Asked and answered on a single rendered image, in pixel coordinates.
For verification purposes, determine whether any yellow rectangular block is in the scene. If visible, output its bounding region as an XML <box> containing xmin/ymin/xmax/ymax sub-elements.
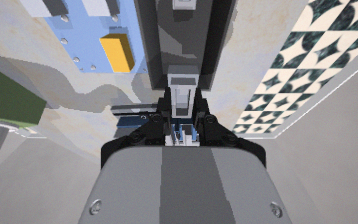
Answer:
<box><xmin>99</xmin><ymin>33</ymin><xmax>135</xmax><ymax>72</ymax></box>

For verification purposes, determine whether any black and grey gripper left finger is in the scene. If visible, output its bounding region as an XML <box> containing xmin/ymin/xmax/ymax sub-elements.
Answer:
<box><xmin>101</xmin><ymin>87</ymin><xmax>172</xmax><ymax>169</ymax></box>

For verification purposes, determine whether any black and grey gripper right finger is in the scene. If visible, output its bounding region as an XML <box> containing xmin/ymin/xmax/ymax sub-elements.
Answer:
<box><xmin>192</xmin><ymin>87</ymin><xmax>266</xmax><ymax>168</ymax></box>

